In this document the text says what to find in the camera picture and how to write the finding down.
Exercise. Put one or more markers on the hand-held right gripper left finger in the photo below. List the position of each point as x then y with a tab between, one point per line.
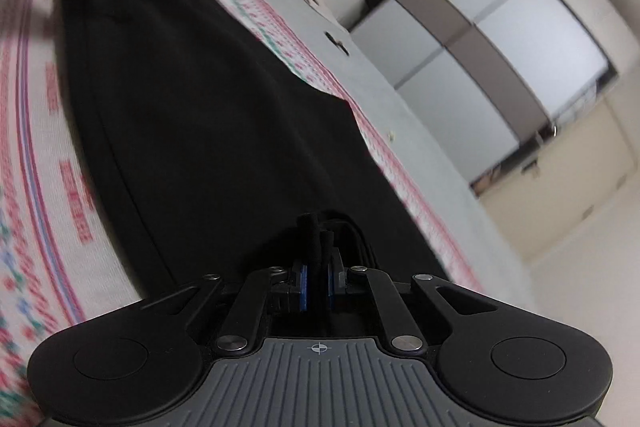
301	287

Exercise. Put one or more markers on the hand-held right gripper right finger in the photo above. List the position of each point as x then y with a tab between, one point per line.
334	282

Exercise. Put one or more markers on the black pants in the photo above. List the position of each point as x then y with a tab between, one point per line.
200	107

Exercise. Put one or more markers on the small black object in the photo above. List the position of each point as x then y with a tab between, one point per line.
336	42

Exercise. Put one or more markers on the striped patterned mat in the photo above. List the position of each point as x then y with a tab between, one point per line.
35	157

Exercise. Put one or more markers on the cream room door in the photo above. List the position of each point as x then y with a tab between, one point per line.
575	187

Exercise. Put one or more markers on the sliding door wardrobe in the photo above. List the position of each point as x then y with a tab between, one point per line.
480	37

